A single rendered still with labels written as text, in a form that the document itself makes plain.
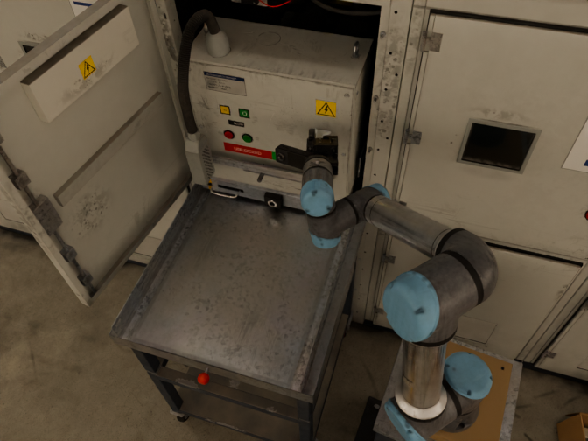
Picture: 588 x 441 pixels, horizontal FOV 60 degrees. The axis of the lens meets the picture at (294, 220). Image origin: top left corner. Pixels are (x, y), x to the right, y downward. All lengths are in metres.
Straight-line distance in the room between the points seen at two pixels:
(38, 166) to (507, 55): 1.14
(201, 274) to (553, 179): 1.06
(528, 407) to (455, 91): 1.52
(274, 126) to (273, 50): 0.21
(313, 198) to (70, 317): 1.82
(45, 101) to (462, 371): 1.15
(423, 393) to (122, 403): 1.58
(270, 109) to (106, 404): 1.54
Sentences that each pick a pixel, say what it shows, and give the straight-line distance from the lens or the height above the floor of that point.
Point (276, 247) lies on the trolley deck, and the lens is 1.67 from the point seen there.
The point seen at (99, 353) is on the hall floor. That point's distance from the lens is 2.61.
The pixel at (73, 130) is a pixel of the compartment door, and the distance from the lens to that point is 1.44.
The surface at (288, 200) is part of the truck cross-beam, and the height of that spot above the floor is 0.90.
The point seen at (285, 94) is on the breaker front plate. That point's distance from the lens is 1.43.
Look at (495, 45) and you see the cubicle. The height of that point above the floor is 1.52.
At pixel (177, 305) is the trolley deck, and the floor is 0.85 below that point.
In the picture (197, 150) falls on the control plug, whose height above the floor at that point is 1.16.
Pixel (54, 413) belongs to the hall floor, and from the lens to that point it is 2.57.
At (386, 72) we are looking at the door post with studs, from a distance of 1.41.
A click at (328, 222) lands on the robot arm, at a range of 1.23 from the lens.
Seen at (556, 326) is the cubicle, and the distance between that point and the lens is 2.23.
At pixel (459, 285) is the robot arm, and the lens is 0.95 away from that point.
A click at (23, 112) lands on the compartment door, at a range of 1.32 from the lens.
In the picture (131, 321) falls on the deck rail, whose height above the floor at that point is 0.85.
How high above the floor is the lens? 2.21
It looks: 52 degrees down
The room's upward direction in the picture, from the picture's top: 3 degrees counter-clockwise
